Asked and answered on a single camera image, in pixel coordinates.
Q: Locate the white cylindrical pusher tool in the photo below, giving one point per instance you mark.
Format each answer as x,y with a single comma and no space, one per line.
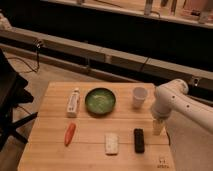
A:
158,126

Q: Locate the black eraser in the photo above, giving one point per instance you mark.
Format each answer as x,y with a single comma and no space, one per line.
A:
139,141

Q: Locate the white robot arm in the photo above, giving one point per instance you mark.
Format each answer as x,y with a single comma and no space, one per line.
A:
173,96

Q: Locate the white paper cup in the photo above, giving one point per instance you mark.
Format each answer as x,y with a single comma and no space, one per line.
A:
139,96

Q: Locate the green bowl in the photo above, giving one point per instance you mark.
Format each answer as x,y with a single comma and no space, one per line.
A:
100,101

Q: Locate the white tube bottle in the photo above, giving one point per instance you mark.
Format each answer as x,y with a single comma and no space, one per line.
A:
73,103

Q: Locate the orange carrot toy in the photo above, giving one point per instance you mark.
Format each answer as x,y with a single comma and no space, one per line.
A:
69,134

